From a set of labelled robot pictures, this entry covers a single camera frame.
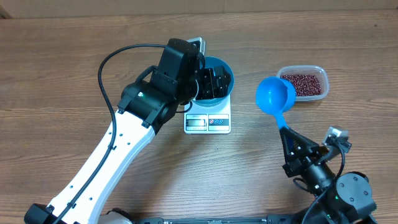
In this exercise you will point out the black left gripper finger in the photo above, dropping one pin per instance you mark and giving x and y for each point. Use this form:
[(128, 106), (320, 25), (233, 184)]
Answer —
[(221, 81), (205, 83)]

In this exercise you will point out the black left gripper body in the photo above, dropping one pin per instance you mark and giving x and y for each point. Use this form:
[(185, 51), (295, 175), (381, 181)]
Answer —
[(188, 92)]

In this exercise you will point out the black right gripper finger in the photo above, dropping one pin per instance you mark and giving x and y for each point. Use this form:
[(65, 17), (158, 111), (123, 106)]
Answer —
[(303, 145), (287, 143)]

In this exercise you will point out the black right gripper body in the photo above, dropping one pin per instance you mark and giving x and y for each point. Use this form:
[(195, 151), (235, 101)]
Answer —
[(318, 177)]

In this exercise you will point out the blue plastic measuring scoop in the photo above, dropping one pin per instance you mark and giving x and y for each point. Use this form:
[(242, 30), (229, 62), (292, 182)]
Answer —
[(274, 96)]

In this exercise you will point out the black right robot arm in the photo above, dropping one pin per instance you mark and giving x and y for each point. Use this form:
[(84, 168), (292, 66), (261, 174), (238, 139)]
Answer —
[(347, 200)]

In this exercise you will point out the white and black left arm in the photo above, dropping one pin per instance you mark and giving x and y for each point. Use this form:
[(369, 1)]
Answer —
[(145, 106)]

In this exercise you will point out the teal blue bowl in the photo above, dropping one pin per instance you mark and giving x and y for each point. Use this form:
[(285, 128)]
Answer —
[(212, 62)]

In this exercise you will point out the white digital kitchen scale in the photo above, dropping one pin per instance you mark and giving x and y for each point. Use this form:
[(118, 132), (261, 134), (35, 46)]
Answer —
[(208, 118)]

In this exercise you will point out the red adzuki beans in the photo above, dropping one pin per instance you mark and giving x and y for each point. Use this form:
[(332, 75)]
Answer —
[(305, 85)]

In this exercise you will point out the clear plastic food container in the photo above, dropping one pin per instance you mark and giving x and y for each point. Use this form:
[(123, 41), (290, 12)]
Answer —
[(308, 70)]

